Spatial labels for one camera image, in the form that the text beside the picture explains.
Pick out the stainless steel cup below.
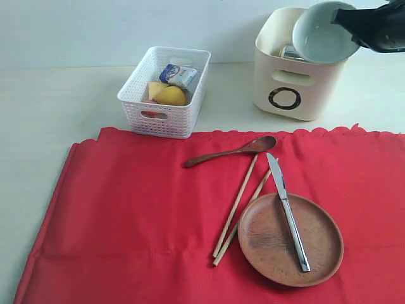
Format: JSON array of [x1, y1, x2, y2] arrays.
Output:
[[279, 45, 305, 61]]

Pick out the brown wooden plate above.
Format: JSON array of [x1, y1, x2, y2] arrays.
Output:
[[238, 193, 344, 288]]

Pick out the white ceramic bowl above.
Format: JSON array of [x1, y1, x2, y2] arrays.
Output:
[[292, 1, 359, 65]]

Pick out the cream plastic bin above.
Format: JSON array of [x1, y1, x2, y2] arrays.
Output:
[[253, 7, 345, 121]]

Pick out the red table cloth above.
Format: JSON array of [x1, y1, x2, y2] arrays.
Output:
[[15, 126, 404, 303]]

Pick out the white woven plastic basket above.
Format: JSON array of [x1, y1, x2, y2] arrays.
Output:
[[117, 46, 211, 139]]

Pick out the silver table knife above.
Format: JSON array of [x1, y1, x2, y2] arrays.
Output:
[[266, 153, 311, 272]]

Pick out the yellow lemon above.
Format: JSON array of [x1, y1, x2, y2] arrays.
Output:
[[153, 86, 186, 106]]

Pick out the red sausage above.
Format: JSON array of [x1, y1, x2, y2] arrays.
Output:
[[141, 100, 167, 119]]

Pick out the brown wooden spoon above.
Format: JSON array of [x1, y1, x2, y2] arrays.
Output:
[[183, 136, 277, 168]]

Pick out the wooden chopstick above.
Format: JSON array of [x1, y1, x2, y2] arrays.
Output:
[[212, 154, 258, 258], [212, 168, 271, 267]]

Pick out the white blue milk carton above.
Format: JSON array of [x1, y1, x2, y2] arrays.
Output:
[[159, 64, 197, 89]]

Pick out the yellow cheese wedge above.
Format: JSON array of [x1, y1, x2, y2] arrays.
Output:
[[148, 82, 169, 100]]

